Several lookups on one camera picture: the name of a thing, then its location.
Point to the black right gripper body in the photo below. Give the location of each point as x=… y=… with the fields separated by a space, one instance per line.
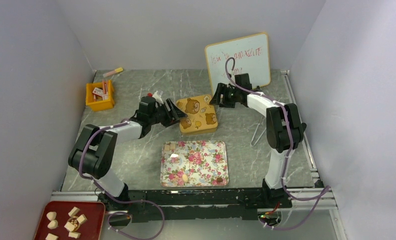
x=226 y=95

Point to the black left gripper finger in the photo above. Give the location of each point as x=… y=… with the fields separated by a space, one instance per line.
x=169 y=118
x=174 y=112

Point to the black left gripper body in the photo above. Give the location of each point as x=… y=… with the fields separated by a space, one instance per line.
x=156 y=117

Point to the silver tin lid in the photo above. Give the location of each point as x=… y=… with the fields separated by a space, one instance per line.
x=198 y=110

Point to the floral rectangular tray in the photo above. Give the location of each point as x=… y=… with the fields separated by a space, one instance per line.
x=201 y=160

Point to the gold chocolate tin box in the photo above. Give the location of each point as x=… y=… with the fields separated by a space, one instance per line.
x=193 y=129

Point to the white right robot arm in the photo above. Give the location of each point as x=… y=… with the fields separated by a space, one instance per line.
x=284 y=129

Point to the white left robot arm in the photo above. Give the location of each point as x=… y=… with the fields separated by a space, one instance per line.
x=93 y=151

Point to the whiteboard with red writing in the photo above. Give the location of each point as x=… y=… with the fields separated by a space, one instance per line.
x=251 y=54

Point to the pink yellow marker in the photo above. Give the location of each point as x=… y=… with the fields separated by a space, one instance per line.
x=113 y=72

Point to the yellow plastic bin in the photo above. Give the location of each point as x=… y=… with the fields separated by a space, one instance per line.
x=99 y=96

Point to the red lacquer tray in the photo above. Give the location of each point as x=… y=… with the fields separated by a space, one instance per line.
x=68 y=220

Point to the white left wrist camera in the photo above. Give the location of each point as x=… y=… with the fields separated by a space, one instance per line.
x=158 y=96

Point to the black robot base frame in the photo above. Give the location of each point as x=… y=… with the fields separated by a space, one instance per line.
x=222 y=203

